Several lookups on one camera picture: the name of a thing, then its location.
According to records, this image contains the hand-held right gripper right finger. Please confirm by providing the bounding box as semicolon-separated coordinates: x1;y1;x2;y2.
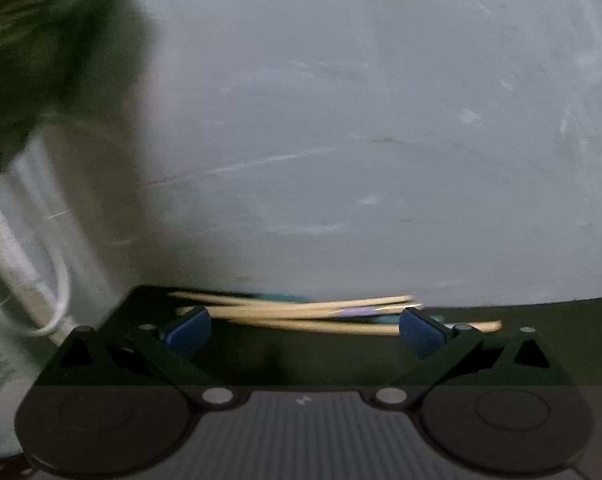
371;306;579;406

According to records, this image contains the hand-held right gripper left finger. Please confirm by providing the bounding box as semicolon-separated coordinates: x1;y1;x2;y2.
41;305;242;407

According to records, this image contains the white flexible hose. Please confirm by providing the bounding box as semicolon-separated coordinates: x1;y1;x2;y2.
0;130;77;346

